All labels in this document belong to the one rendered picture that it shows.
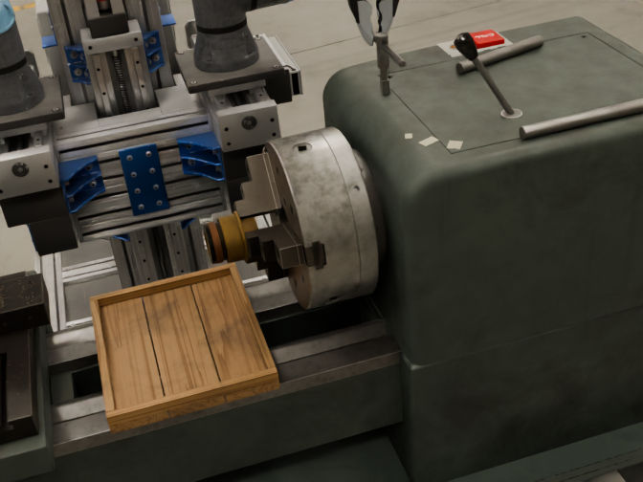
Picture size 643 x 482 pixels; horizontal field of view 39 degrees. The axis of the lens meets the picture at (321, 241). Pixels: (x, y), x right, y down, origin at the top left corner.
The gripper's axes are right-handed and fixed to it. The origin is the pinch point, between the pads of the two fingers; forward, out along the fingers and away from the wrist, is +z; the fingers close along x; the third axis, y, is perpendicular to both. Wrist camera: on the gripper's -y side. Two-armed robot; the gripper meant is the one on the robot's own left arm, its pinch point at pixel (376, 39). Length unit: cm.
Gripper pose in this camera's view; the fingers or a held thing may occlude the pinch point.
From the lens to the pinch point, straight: 166.7
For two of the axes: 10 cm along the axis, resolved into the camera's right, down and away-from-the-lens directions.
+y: -2.9, -5.1, 8.1
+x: -9.5, 2.3, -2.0
